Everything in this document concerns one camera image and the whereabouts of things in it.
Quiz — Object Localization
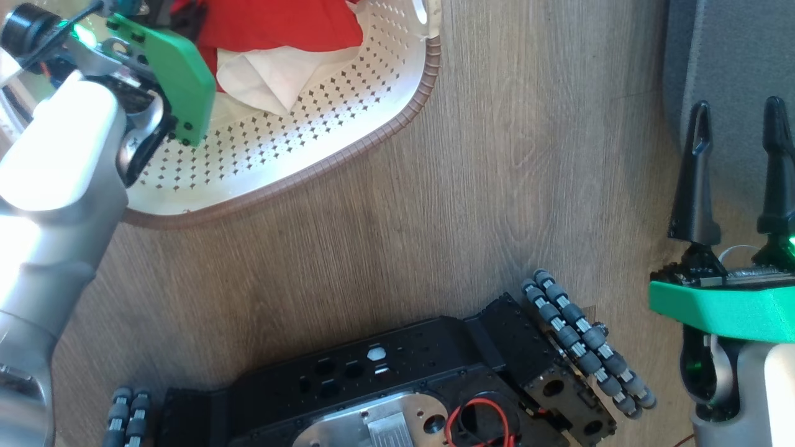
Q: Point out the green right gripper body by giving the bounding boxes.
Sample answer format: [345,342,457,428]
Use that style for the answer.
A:
[648,245,795,344]

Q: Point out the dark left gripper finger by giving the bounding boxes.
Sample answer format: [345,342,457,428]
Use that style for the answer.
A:
[148,0,187,32]

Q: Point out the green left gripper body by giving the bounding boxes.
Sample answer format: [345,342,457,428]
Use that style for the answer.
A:
[0,2,217,188]

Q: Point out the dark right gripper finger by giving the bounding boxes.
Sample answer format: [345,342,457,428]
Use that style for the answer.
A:
[667,101,722,248]
[755,96,795,271]

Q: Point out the red and white garment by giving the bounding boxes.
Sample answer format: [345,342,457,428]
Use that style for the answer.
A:
[171,0,365,117]

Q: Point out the white perforated laundry basket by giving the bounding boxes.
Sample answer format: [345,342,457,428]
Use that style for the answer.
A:
[0,0,443,230]

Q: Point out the grey fabric sofa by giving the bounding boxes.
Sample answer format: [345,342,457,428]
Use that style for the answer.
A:
[660,0,795,249]

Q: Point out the small grey roller omni wheel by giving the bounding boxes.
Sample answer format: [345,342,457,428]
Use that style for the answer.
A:
[101,387,153,447]

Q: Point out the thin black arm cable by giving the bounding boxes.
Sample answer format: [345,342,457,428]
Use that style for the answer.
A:
[22,0,106,60]

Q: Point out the red wire loop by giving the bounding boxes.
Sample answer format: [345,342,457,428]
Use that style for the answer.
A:
[443,397,520,447]

